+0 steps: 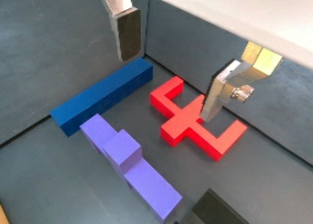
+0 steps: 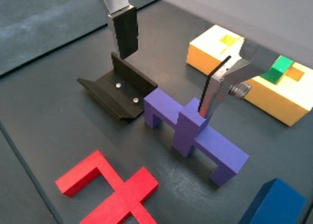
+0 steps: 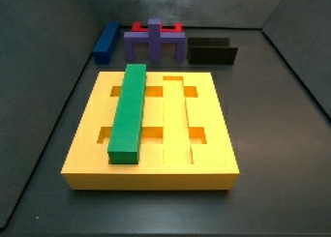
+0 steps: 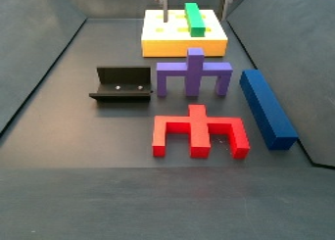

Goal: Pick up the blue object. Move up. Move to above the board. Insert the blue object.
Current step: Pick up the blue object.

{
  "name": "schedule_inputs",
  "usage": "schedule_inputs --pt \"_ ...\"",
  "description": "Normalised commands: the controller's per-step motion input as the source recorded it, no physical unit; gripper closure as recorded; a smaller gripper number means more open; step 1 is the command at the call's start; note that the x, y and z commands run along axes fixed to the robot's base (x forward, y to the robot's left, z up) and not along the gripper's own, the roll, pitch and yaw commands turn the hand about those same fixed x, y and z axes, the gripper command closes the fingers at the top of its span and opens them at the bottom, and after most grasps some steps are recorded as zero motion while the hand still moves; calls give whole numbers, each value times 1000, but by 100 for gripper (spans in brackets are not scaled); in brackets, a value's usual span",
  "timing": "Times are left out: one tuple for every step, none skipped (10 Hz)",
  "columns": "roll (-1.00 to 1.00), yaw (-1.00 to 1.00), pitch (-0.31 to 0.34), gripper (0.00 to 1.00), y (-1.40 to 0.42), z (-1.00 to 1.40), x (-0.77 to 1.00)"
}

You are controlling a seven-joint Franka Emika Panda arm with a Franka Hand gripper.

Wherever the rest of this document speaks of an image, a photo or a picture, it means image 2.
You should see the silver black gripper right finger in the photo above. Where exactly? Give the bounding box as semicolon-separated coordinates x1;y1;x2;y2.
198;39;277;118

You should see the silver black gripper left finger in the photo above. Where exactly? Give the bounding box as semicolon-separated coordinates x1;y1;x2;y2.
99;0;138;59

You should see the blue rectangular block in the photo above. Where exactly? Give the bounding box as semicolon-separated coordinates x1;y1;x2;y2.
238;178;306;224

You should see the yellow slotted board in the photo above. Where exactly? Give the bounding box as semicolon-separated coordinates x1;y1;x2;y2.
186;26;313;126

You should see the green rectangular block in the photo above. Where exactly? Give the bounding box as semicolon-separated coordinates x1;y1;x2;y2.
261;56;293;84

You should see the purple m-shaped block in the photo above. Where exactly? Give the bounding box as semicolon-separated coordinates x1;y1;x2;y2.
144;89;249;187

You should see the red m-shaped block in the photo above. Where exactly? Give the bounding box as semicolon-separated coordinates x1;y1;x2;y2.
56;151;159;224

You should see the black angle bracket holder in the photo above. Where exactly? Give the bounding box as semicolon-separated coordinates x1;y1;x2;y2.
77;53;158;121

